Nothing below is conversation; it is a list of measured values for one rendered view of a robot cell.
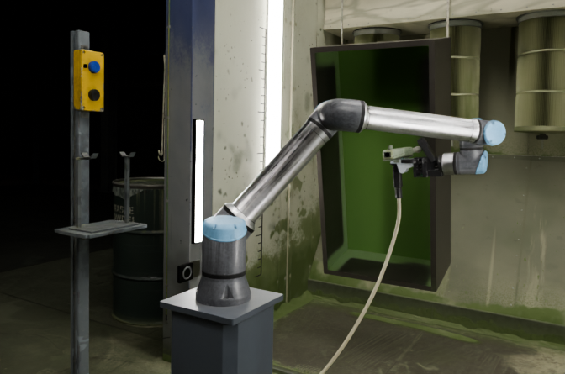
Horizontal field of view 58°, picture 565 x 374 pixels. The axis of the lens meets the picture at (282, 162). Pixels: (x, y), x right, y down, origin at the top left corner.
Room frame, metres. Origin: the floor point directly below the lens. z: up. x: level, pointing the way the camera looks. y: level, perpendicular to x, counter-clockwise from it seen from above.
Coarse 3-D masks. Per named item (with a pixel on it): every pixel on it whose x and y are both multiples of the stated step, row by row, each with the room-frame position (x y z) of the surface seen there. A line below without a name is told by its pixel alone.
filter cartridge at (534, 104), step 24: (528, 24) 3.18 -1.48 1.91; (552, 24) 3.08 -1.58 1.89; (528, 48) 3.17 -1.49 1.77; (552, 48) 3.08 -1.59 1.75; (528, 72) 3.16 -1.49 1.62; (552, 72) 3.08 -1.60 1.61; (528, 96) 3.14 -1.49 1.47; (552, 96) 3.08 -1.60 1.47; (528, 120) 3.13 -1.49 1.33; (552, 120) 3.06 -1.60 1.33
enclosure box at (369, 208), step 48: (336, 48) 2.47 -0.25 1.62; (384, 48) 2.36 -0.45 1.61; (432, 48) 2.26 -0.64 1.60; (336, 96) 2.84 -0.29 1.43; (384, 96) 2.76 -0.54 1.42; (432, 96) 2.30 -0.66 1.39; (336, 144) 2.86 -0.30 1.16; (384, 144) 2.82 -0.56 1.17; (432, 144) 2.34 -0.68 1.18; (336, 192) 2.88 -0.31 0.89; (384, 192) 2.87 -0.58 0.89; (432, 192) 2.38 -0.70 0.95; (336, 240) 2.90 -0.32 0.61; (384, 240) 2.93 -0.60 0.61; (432, 240) 2.42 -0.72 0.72; (432, 288) 2.47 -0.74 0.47
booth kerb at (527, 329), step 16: (320, 288) 3.61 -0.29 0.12; (336, 288) 3.55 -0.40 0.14; (352, 288) 3.49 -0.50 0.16; (384, 304) 3.37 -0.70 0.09; (400, 304) 3.31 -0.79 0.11; (416, 304) 3.26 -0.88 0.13; (432, 304) 3.21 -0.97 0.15; (448, 304) 3.16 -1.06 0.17; (448, 320) 3.15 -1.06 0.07; (464, 320) 3.10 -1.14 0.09; (480, 320) 3.06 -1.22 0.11; (496, 320) 3.01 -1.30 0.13; (512, 320) 2.97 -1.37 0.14; (528, 320) 2.92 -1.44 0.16; (528, 336) 2.92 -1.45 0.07; (544, 336) 2.88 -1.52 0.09; (560, 336) 2.84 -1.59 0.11
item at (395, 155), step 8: (384, 152) 2.09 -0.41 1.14; (392, 152) 2.08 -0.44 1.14; (400, 152) 2.16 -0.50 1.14; (408, 152) 2.26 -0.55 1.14; (416, 152) 2.49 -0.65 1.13; (384, 160) 2.09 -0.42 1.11; (392, 160) 2.07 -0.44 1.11; (400, 176) 2.17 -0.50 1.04; (400, 184) 2.17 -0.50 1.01; (400, 192) 2.17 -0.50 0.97
